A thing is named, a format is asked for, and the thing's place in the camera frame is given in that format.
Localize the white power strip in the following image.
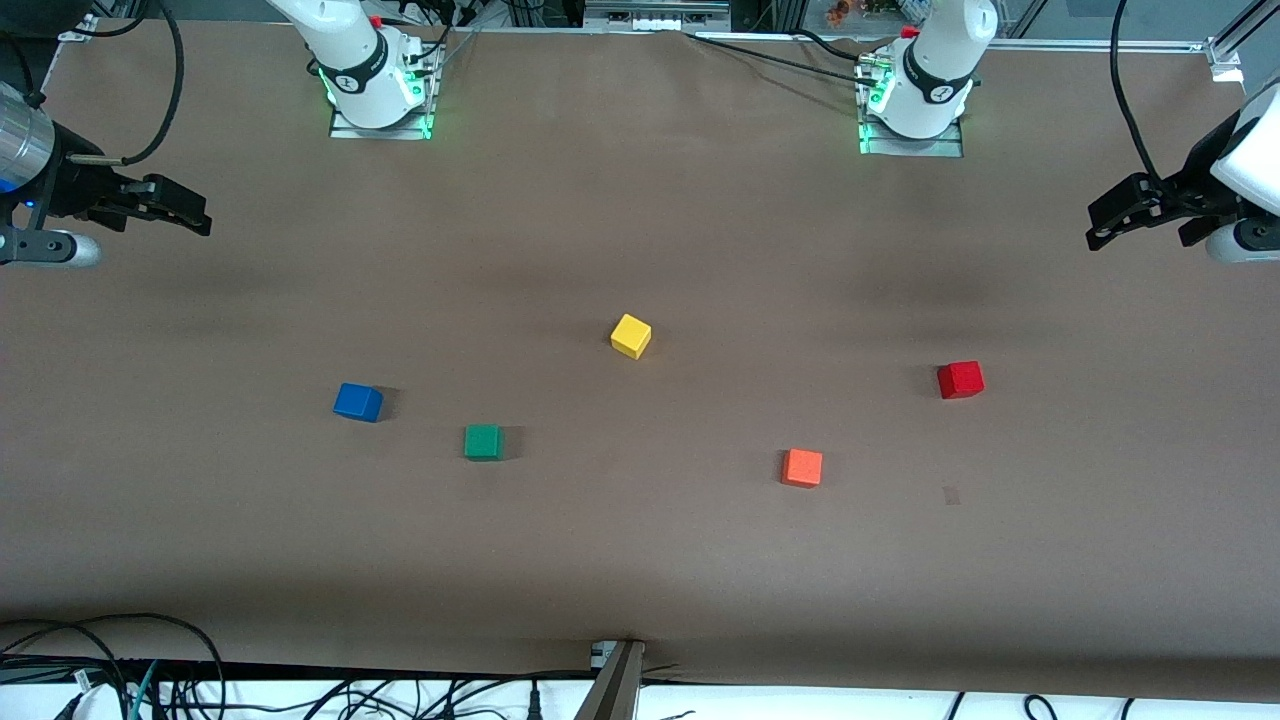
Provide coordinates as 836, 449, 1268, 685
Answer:
584, 0, 733, 32

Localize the blue wooden block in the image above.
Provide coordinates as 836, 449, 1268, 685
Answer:
333, 382, 384, 423

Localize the black base power cable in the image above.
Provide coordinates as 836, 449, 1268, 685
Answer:
795, 27, 883, 67
684, 32, 881, 85

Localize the yellow wooden block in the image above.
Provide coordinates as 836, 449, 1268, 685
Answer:
610, 313, 653, 360

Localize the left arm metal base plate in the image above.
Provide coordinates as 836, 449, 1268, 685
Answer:
857, 55, 965, 158

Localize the green cable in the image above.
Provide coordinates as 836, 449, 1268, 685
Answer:
126, 660, 161, 720

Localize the aluminium camera post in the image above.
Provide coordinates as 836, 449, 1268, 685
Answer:
574, 639, 647, 720

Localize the long looping black cable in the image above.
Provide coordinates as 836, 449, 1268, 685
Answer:
0, 612, 227, 720

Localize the red wooden block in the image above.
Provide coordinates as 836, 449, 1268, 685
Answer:
937, 361, 986, 400

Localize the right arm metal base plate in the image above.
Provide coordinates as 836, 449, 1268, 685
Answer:
329, 45, 443, 141

